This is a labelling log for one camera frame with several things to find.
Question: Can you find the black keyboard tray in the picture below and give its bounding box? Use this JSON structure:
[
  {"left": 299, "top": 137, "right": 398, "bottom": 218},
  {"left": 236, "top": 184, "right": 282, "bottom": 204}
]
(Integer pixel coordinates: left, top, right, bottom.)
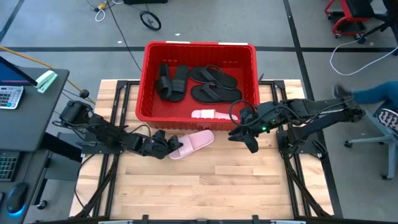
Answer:
[{"left": 0, "top": 148, "right": 52, "bottom": 224}]

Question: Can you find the computer monitor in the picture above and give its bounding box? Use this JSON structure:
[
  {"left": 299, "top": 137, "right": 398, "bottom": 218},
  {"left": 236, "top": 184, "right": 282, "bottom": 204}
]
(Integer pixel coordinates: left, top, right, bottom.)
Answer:
[{"left": 0, "top": 55, "right": 39, "bottom": 87}]

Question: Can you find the mint green stapler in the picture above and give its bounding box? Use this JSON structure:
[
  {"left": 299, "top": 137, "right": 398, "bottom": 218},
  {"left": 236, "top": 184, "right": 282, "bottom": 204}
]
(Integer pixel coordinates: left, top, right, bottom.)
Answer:
[{"left": 34, "top": 70, "right": 58, "bottom": 94}]

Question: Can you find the grey calculator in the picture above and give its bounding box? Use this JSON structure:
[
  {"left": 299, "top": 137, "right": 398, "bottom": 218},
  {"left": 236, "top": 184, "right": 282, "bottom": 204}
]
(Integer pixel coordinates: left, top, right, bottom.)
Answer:
[{"left": 0, "top": 85, "right": 25, "bottom": 110}]

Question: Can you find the black flip-flop sandal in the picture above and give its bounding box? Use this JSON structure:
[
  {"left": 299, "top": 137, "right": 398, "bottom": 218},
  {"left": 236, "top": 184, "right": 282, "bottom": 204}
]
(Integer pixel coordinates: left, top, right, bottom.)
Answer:
[
  {"left": 188, "top": 64, "right": 239, "bottom": 90},
  {"left": 190, "top": 82, "right": 243, "bottom": 105}
]

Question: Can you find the black computer mouse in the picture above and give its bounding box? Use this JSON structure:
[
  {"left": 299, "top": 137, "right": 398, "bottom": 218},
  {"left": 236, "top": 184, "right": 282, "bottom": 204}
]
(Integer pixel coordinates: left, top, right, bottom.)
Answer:
[{"left": 6, "top": 182, "right": 29, "bottom": 215}]

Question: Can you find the long white cable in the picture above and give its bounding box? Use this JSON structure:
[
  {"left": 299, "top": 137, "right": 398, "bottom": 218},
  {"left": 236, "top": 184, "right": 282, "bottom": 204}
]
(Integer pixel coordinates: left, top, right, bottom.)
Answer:
[{"left": 329, "top": 39, "right": 398, "bottom": 77}]

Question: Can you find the grey chair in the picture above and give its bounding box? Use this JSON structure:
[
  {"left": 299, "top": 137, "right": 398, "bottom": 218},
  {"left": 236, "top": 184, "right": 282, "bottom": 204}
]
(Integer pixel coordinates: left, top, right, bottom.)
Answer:
[{"left": 343, "top": 107, "right": 398, "bottom": 180}]

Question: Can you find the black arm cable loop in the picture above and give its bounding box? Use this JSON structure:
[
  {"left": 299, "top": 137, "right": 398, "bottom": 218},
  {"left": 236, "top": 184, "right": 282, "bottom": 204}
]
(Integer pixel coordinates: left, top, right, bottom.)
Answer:
[{"left": 229, "top": 99, "right": 261, "bottom": 127}]

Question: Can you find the black cable coil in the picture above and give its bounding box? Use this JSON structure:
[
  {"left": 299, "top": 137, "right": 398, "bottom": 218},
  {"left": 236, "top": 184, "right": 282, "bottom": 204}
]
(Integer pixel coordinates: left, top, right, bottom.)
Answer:
[{"left": 139, "top": 10, "right": 162, "bottom": 32}]

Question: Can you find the black slide sandal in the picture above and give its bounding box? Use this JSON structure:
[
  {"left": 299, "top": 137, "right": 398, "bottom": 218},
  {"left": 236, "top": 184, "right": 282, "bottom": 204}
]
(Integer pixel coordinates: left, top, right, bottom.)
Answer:
[
  {"left": 169, "top": 64, "right": 190, "bottom": 103},
  {"left": 154, "top": 63, "right": 173, "bottom": 100}
]

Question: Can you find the black floor cable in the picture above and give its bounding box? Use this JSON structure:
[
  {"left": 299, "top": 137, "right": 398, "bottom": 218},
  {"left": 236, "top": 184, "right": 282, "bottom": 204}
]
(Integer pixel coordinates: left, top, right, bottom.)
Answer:
[{"left": 105, "top": 0, "right": 143, "bottom": 73}]

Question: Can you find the pink slide sandal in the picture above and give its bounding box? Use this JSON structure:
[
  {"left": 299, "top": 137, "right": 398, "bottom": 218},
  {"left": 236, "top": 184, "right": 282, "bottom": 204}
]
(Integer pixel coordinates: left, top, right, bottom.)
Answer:
[
  {"left": 169, "top": 129, "right": 215, "bottom": 161},
  {"left": 191, "top": 109, "right": 239, "bottom": 121}
]

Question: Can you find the red plastic bin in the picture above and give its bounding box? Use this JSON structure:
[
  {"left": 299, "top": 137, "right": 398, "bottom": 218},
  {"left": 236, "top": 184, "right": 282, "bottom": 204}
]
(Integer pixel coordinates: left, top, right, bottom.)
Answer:
[{"left": 135, "top": 40, "right": 261, "bottom": 131}]

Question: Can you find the black office chair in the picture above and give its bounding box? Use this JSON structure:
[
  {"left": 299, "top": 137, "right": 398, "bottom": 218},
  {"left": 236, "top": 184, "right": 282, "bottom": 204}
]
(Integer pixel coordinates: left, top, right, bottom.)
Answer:
[{"left": 357, "top": 0, "right": 398, "bottom": 57}]

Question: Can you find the yellow cable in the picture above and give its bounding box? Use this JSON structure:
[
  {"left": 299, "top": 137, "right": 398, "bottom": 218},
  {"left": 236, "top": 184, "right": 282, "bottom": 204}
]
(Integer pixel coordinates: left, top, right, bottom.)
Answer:
[{"left": 0, "top": 45, "right": 90, "bottom": 99}]

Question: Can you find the black table frame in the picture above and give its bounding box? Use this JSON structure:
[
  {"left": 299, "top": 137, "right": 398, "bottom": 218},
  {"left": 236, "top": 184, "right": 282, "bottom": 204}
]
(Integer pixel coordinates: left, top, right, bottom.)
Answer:
[{"left": 70, "top": 79, "right": 335, "bottom": 224}]

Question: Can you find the person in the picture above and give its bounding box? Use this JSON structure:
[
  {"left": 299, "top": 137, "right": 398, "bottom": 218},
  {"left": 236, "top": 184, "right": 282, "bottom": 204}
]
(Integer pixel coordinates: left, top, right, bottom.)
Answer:
[{"left": 331, "top": 81, "right": 398, "bottom": 133}]

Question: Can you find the black desk top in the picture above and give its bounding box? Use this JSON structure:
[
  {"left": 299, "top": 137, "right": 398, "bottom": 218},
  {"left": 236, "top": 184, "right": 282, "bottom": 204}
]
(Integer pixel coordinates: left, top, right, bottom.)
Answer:
[{"left": 0, "top": 67, "right": 70, "bottom": 153}]

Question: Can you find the black keyboard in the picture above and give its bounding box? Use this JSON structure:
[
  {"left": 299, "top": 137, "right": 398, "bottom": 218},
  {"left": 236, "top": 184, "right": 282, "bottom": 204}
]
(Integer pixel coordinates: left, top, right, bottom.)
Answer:
[{"left": 0, "top": 151, "right": 21, "bottom": 182}]

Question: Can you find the red rolling chair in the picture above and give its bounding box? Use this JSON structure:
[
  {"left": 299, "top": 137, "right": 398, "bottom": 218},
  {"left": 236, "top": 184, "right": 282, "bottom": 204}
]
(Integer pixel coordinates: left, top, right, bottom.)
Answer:
[{"left": 324, "top": 0, "right": 374, "bottom": 40}]

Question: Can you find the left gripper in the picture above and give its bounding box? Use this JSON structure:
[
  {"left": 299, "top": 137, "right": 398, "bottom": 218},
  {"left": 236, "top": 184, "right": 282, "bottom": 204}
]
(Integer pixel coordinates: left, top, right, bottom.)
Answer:
[{"left": 136, "top": 135, "right": 184, "bottom": 160}]

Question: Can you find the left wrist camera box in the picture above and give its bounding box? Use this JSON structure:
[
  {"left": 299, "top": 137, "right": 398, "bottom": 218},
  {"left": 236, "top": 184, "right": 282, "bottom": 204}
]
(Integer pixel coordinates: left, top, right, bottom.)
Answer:
[{"left": 151, "top": 129, "right": 169, "bottom": 144}]

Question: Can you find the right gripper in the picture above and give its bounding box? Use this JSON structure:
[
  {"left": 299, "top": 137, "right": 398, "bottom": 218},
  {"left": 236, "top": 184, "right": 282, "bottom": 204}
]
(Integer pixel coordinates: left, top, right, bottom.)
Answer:
[{"left": 228, "top": 118, "right": 267, "bottom": 154}]

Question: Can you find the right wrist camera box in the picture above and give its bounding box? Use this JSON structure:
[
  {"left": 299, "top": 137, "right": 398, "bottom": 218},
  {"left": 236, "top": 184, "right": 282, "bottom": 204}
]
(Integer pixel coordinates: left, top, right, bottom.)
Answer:
[{"left": 238, "top": 106, "right": 258, "bottom": 123}]

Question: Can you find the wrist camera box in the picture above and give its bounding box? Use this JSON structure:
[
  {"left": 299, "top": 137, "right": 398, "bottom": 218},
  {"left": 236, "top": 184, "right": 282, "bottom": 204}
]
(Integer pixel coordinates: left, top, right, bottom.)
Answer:
[
  {"left": 238, "top": 106, "right": 258, "bottom": 123},
  {"left": 151, "top": 129, "right": 169, "bottom": 144}
]

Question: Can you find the short white cable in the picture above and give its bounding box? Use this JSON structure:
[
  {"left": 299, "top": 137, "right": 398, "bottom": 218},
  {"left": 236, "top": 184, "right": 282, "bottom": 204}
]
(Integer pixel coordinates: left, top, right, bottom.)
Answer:
[{"left": 94, "top": 8, "right": 107, "bottom": 23}]

